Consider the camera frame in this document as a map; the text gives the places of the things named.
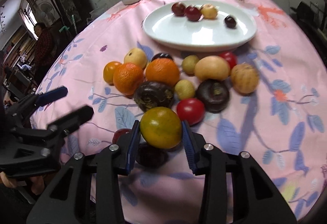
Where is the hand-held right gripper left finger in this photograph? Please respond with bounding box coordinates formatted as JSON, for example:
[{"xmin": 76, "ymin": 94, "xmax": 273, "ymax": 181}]
[{"xmin": 26, "ymin": 120, "xmax": 141, "ymax": 224}]

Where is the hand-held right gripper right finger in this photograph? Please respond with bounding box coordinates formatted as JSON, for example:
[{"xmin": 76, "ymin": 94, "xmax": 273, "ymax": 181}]
[{"xmin": 181, "ymin": 120, "xmax": 298, "ymax": 224}]

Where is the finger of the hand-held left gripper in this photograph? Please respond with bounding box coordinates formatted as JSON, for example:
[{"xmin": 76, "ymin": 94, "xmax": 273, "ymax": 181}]
[
  {"xmin": 5, "ymin": 86, "xmax": 68, "ymax": 118},
  {"xmin": 47, "ymin": 105, "xmax": 94, "ymax": 138}
]

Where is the yellow-green tomato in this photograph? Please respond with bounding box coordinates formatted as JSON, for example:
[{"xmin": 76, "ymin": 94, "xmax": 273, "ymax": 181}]
[{"xmin": 140, "ymin": 107, "xmax": 183, "ymax": 149}]

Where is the red tomato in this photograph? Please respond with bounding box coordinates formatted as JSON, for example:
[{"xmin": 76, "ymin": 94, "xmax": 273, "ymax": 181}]
[
  {"xmin": 218, "ymin": 52, "xmax": 238, "ymax": 70},
  {"xmin": 176, "ymin": 98, "xmax": 205, "ymax": 125}
]

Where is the dark mottled mangosteen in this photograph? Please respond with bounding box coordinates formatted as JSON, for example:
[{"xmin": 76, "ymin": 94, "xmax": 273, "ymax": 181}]
[{"xmin": 133, "ymin": 81, "xmax": 175, "ymax": 112}]

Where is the dark purple mangosteen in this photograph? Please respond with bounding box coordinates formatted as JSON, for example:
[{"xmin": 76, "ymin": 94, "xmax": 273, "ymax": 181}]
[{"xmin": 196, "ymin": 79, "xmax": 230, "ymax": 113}]

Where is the yellow-orange tomato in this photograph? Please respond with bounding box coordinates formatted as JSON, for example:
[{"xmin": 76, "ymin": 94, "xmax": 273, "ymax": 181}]
[{"xmin": 103, "ymin": 61, "xmax": 122, "ymax": 84}]

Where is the small yellow-green fruit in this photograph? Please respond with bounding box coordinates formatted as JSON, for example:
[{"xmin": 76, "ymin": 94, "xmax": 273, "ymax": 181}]
[
  {"xmin": 181, "ymin": 55, "xmax": 200, "ymax": 75},
  {"xmin": 174, "ymin": 79, "xmax": 196, "ymax": 100}
]

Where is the orange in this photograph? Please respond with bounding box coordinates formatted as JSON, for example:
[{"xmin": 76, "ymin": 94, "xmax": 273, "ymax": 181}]
[
  {"xmin": 145, "ymin": 58, "xmax": 180, "ymax": 87},
  {"xmin": 113, "ymin": 63, "xmax": 144, "ymax": 95}
]

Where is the tan striped melon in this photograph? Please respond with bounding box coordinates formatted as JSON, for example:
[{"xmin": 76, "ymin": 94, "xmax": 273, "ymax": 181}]
[{"xmin": 231, "ymin": 64, "xmax": 260, "ymax": 94}]

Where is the white oval plate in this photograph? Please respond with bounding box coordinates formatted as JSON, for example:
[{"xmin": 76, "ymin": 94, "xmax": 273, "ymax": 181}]
[{"xmin": 142, "ymin": 0, "xmax": 257, "ymax": 52}]

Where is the person's left hand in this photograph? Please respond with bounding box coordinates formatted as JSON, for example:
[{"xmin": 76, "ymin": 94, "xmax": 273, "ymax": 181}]
[{"xmin": 0, "ymin": 171, "xmax": 45, "ymax": 196}]

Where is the pink floral tablecloth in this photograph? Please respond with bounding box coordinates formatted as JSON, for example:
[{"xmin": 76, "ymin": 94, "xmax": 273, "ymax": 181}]
[{"xmin": 30, "ymin": 0, "xmax": 327, "ymax": 224}]

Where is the large yellow pear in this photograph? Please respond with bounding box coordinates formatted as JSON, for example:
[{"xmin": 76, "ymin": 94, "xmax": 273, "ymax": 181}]
[{"xmin": 194, "ymin": 56, "xmax": 231, "ymax": 82}]

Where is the white standing fan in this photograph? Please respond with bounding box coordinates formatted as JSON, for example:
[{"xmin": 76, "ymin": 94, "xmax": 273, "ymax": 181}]
[{"xmin": 38, "ymin": 2, "xmax": 60, "ymax": 25}]

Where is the yellow apple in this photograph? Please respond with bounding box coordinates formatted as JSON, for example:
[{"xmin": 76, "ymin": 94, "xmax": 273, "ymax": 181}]
[{"xmin": 124, "ymin": 48, "xmax": 148, "ymax": 69}]

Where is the dark red plum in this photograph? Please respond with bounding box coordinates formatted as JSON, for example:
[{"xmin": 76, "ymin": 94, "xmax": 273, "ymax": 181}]
[{"xmin": 171, "ymin": 2, "xmax": 187, "ymax": 17}]

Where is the black hat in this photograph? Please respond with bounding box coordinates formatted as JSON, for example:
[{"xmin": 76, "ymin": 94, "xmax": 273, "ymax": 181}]
[{"xmin": 290, "ymin": 1, "xmax": 320, "ymax": 20}]

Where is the green handled broom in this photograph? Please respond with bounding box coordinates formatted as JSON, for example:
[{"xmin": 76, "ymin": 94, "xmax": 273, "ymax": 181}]
[{"xmin": 59, "ymin": 15, "xmax": 77, "ymax": 35}]

